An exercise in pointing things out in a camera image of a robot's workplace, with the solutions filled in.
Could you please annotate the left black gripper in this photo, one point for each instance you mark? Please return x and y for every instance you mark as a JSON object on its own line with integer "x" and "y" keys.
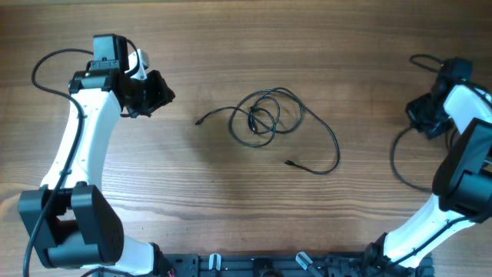
{"x": 157, "y": 92}

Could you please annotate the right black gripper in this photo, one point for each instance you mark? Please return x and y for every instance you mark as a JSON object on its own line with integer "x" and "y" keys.
{"x": 419, "y": 111}

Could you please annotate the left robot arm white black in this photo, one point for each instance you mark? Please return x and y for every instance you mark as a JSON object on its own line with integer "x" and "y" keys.
{"x": 70, "y": 223}

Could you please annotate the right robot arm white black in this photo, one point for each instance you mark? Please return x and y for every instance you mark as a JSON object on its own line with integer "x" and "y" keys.
{"x": 460, "y": 196}

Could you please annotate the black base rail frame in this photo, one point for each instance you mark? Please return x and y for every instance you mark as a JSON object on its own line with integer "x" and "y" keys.
{"x": 343, "y": 264}

